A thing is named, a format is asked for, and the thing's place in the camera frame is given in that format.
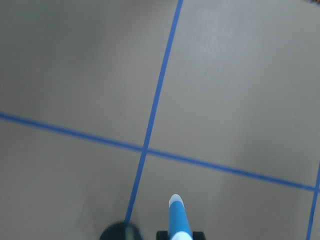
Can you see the blue marker pen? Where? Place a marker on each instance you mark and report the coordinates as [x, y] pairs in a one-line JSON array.
[[178, 227]]

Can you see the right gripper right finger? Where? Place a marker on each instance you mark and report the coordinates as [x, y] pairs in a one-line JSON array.
[[198, 235]]

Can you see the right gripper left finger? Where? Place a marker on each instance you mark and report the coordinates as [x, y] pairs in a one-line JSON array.
[[162, 235]]

